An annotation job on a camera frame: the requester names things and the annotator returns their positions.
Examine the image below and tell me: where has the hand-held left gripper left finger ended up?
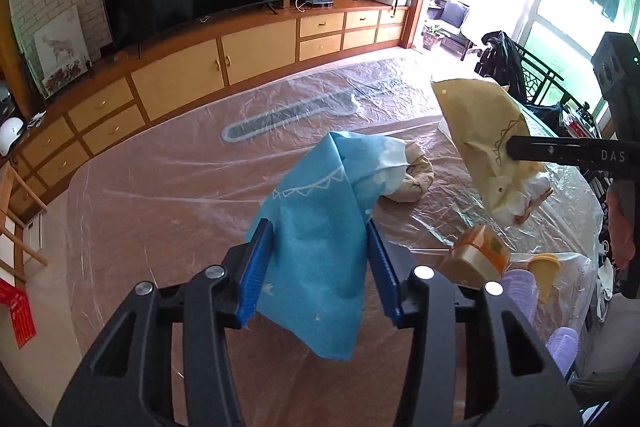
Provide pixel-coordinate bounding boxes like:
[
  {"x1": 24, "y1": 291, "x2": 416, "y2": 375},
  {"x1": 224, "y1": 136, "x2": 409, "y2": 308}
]
[{"x1": 52, "y1": 218, "x2": 275, "y2": 427}]

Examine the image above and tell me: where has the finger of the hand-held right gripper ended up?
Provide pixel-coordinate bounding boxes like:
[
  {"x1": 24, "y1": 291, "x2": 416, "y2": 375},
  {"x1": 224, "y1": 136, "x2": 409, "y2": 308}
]
[{"x1": 505, "y1": 134, "x2": 618, "y2": 169}]

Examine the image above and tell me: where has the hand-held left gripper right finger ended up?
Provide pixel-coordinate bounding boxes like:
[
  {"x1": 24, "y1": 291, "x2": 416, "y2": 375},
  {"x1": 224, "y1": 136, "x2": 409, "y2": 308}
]
[{"x1": 366, "y1": 219, "x2": 583, "y2": 427}]

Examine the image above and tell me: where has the beige printed cloth bag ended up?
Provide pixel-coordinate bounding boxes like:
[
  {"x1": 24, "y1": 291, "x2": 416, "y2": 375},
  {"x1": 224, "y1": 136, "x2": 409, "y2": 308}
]
[{"x1": 390, "y1": 77, "x2": 555, "y2": 228}]

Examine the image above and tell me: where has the blue printed cloth bag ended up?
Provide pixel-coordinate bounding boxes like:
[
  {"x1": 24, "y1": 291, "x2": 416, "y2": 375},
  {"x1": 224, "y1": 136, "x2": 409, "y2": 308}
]
[{"x1": 244, "y1": 131, "x2": 407, "y2": 363}]

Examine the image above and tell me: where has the orange translucent plastic container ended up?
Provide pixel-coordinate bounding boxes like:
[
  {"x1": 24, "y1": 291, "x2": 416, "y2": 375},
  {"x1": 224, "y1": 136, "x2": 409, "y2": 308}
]
[{"x1": 439, "y1": 225, "x2": 512, "y2": 292}]

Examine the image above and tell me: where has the person's right hand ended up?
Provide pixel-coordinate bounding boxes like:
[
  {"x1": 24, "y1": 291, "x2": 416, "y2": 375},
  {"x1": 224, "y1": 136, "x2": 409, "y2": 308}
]
[{"x1": 606, "y1": 181, "x2": 637, "y2": 269}]

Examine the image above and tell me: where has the stack of red books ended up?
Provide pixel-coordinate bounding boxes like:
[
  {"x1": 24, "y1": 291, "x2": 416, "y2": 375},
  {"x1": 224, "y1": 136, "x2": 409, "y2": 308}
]
[{"x1": 564, "y1": 101, "x2": 602, "y2": 138}]

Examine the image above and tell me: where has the black metal chair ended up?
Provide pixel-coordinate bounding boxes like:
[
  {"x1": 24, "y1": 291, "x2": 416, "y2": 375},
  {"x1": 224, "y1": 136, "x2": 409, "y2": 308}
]
[{"x1": 510, "y1": 44, "x2": 567, "y2": 108}]

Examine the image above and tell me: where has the clear plastic table cover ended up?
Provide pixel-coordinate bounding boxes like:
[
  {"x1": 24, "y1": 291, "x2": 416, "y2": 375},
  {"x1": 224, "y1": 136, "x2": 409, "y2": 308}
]
[{"x1": 66, "y1": 56, "x2": 607, "y2": 427}]

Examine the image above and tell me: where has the black jacket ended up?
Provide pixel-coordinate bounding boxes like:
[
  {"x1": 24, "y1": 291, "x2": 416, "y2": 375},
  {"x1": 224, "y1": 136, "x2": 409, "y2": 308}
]
[{"x1": 474, "y1": 29, "x2": 527, "y2": 104}]

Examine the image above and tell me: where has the yellow plastic cup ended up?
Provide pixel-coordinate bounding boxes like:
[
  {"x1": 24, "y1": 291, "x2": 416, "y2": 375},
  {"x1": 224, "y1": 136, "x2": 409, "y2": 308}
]
[{"x1": 528, "y1": 253, "x2": 561, "y2": 304}]

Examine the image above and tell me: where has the purple ribbed plastic item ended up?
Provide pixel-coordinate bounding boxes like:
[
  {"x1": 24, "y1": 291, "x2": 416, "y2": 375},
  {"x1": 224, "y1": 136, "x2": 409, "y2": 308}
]
[
  {"x1": 544, "y1": 326, "x2": 582, "y2": 379},
  {"x1": 501, "y1": 269, "x2": 539, "y2": 324}
]

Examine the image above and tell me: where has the potted plant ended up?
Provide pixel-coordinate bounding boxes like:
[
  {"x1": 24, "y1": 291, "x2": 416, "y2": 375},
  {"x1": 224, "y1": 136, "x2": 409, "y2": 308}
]
[{"x1": 423, "y1": 24, "x2": 447, "y2": 51}]

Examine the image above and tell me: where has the dark cushioned outdoor sofa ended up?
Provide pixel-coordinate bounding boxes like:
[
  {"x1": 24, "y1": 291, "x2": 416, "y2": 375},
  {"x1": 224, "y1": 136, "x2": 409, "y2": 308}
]
[{"x1": 429, "y1": 0, "x2": 474, "y2": 30}]

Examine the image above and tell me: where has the long wooden drawer cabinet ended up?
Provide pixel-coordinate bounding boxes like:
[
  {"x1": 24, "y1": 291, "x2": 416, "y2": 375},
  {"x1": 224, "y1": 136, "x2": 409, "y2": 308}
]
[{"x1": 6, "y1": 3, "x2": 412, "y2": 220}]

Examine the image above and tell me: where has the red plastic basket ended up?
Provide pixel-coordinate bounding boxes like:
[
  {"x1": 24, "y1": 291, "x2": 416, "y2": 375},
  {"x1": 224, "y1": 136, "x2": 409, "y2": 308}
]
[{"x1": 0, "y1": 279, "x2": 37, "y2": 350}]

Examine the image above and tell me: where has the light wooden chair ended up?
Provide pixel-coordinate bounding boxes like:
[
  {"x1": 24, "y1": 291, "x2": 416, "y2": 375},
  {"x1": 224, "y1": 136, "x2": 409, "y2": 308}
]
[{"x1": 0, "y1": 166, "x2": 51, "y2": 284}]

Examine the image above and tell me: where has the white helmet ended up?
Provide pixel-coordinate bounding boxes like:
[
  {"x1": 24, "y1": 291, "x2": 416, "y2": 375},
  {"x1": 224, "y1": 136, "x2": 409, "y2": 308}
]
[{"x1": 0, "y1": 117, "x2": 25, "y2": 157}]

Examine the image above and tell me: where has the white animal picture canvas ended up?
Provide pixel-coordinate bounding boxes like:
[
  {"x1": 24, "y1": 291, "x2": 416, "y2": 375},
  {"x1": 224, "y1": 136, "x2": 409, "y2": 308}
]
[{"x1": 32, "y1": 5, "x2": 94, "y2": 98}]

